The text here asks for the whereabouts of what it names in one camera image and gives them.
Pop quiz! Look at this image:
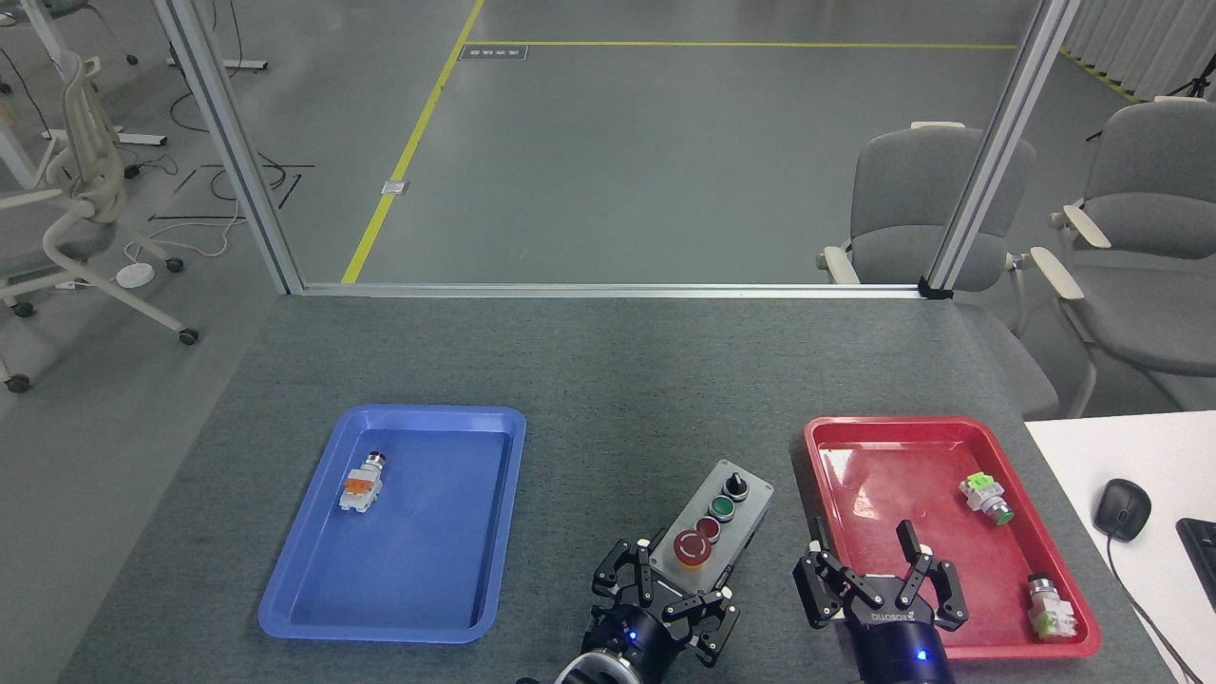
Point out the red push button orange block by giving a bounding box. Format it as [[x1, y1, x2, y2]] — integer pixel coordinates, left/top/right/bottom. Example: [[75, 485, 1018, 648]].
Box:
[[339, 451, 389, 515]]

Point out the black keyboard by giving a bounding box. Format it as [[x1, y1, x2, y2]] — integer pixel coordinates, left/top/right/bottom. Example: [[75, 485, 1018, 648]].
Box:
[[1174, 517, 1216, 615]]

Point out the black tripod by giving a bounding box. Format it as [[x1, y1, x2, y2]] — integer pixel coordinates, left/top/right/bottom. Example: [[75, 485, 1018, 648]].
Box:
[[1085, 74, 1216, 144]]

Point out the black mouse cable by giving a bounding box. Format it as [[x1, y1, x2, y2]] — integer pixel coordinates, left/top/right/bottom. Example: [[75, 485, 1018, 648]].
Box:
[[1106, 537, 1181, 684]]

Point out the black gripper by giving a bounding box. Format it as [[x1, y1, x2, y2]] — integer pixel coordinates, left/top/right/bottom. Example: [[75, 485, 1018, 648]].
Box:
[[792, 517, 971, 684], [580, 536, 743, 684]]

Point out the silver push button green block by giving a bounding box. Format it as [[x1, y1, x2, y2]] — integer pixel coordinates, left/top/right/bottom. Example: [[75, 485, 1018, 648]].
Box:
[[1025, 572, 1079, 640]]

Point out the green push button switch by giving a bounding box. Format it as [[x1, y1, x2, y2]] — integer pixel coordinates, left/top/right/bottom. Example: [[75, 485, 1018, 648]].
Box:
[[958, 472, 1017, 527]]

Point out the black computer mouse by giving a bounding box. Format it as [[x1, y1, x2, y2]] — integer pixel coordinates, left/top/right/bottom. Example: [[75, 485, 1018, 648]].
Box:
[[1092, 477, 1154, 544]]

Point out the white side table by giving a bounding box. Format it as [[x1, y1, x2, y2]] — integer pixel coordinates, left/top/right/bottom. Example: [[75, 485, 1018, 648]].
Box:
[[1023, 409, 1216, 684]]

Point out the red plastic tray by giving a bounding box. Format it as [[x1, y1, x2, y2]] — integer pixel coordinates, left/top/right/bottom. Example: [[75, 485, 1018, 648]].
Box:
[[803, 414, 1104, 661]]

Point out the silver aluminium rail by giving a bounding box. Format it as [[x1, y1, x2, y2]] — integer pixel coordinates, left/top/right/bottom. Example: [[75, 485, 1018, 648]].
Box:
[[298, 281, 928, 301]]

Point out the white mesh office chair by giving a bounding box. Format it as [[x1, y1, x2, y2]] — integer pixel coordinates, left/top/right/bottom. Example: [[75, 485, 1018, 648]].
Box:
[[0, 51, 201, 396]]

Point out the white stand foot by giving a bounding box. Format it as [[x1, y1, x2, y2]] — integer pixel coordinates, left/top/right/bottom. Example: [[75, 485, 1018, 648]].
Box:
[[165, 55, 270, 73], [42, 127, 170, 149]]

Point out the white pleated curtain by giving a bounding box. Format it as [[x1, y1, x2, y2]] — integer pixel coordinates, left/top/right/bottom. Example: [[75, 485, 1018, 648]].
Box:
[[1058, 0, 1216, 104]]

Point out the grey control box with buttons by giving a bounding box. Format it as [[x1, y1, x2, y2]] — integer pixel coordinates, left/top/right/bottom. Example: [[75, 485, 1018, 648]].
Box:
[[648, 459, 776, 596]]

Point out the silver aluminium post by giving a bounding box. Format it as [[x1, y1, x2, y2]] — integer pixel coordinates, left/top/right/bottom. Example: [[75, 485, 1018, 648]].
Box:
[[918, 0, 1083, 301], [151, 0, 306, 296]]

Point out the grey chair with cream armrests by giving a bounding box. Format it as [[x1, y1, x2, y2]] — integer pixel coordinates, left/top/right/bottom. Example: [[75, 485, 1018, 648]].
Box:
[[1030, 95, 1216, 420], [816, 121, 1061, 420]]

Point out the blue plastic tray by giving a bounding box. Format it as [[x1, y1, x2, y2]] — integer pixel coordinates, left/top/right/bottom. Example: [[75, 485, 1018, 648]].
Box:
[[257, 404, 528, 646]]

